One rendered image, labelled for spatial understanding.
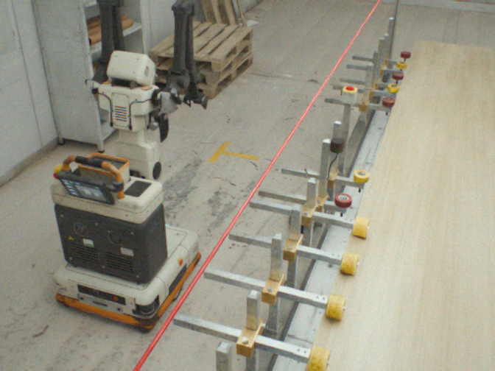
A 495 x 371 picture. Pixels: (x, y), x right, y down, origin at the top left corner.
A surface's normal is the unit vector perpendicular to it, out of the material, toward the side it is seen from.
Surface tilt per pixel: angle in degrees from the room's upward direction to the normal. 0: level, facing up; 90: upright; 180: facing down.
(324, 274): 0
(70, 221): 90
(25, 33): 90
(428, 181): 0
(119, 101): 82
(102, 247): 90
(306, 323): 0
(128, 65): 48
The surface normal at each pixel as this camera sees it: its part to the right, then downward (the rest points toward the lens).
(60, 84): -0.34, 0.50
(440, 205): 0.01, -0.85
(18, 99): 0.94, 0.19
